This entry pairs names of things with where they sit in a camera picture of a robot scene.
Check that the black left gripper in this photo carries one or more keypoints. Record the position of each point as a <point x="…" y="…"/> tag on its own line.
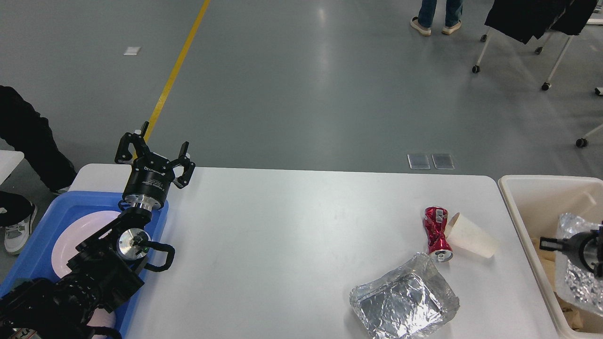
<point x="148" y="183"/>

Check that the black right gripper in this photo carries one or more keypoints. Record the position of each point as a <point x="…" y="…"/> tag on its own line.
<point x="583" y="247"/>

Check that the clear plastic wrap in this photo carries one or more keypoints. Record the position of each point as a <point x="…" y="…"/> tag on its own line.
<point x="574" y="284"/>

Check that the brown paper bag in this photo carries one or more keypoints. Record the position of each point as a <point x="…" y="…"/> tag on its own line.
<point x="571" y="313"/>

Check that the pink plate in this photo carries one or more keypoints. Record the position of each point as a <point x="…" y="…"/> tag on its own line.
<point x="65" y="246"/>

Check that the pink mug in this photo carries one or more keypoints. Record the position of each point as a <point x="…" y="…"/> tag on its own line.
<point x="101" y="318"/>

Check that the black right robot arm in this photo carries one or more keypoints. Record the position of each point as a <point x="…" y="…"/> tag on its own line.
<point x="597" y="275"/>

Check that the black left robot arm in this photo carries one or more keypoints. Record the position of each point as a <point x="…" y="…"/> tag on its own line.
<point x="104" y="273"/>

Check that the beige plastic bin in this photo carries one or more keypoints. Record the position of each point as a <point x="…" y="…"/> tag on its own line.
<point x="535" y="203"/>

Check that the white paper cup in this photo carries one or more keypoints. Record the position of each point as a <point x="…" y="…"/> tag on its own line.
<point x="465" y="234"/>

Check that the crushed red soda can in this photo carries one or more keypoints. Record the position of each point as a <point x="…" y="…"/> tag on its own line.
<point x="435" y="221"/>

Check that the white caster leg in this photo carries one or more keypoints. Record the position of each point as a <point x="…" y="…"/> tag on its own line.
<point x="582" y="142"/>

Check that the right clear floor plate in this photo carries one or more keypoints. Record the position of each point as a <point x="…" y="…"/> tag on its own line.
<point x="443" y="161"/>

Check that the clear floor plate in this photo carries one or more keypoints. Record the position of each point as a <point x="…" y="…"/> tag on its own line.
<point x="443" y="161"/>
<point x="418" y="161"/>

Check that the white side table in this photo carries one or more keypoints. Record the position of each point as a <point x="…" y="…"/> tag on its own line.
<point x="9" y="160"/>

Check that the left clear floor plate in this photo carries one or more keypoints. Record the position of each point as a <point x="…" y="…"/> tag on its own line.
<point x="418" y="161"/>

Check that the blue plastic tray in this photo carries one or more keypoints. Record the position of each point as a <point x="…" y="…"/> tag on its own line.
<point x="35" y="260"/>

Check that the crumpled aluminium foil tray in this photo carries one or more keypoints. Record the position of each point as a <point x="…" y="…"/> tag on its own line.
<point x="411" y="301"/>

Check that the rack with black clothes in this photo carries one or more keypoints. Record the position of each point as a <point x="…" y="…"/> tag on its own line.
<point x="524" y="19"/>

